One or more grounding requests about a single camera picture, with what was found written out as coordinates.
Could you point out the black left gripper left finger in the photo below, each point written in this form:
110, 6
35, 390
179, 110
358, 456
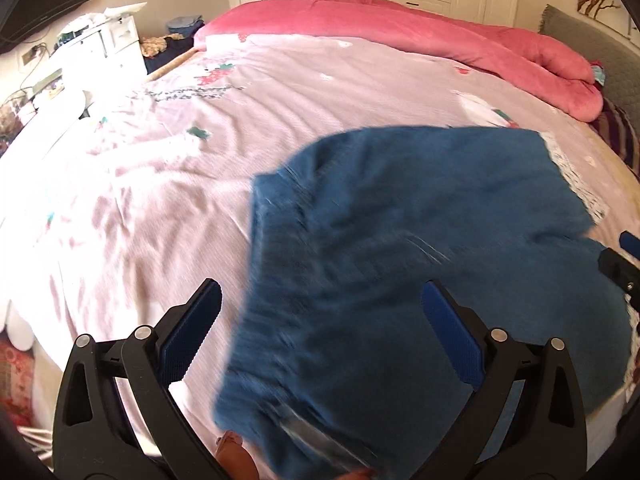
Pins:
92, 435

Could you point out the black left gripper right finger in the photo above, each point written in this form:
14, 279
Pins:
524, 419

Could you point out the pink-red fluffy comforter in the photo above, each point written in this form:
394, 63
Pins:
539, 65

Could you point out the white drawer cabinet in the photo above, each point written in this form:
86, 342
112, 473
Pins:
100, 50

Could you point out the grey quilted headboard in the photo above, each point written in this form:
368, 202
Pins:
621, 65

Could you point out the dark striped pillow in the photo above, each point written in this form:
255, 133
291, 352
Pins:
615, 129

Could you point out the blue denim lace-trimmed pants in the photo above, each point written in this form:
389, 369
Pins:
344, 236

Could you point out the floral wall picture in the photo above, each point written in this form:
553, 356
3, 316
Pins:
610, 13

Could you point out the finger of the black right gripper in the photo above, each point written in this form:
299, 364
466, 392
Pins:
619, 269

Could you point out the person's left hand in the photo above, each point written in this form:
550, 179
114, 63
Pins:
239, 465

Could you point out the pink strawberry print bedsheet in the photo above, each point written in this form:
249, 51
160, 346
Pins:
108, 221

